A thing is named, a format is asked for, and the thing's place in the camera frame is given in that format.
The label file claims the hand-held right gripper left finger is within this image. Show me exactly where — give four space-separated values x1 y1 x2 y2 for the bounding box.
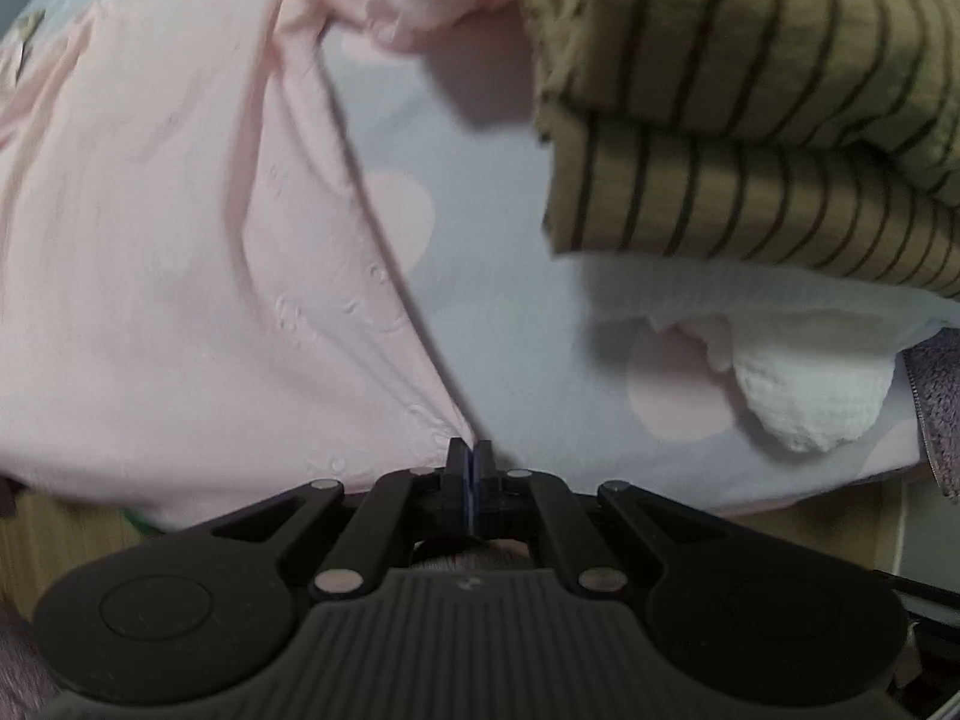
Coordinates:
172 439 470 602

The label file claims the white garment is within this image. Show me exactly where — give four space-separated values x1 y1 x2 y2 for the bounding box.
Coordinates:
570 251 960 455

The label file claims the pink flower-embossed garment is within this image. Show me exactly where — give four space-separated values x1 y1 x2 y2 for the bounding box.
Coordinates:
0 0 526 533

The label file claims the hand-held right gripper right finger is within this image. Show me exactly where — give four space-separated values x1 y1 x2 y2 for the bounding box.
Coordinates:
471 439 758 601

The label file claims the tan striped garment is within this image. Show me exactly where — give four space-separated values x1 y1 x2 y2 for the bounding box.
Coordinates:
517 0 960 301

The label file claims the purple fleece robe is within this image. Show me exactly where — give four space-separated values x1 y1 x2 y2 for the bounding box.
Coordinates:
0 326 960 720

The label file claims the bed with grey dotted sheet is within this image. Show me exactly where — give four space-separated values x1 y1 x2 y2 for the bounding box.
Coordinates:
0 0 931 578

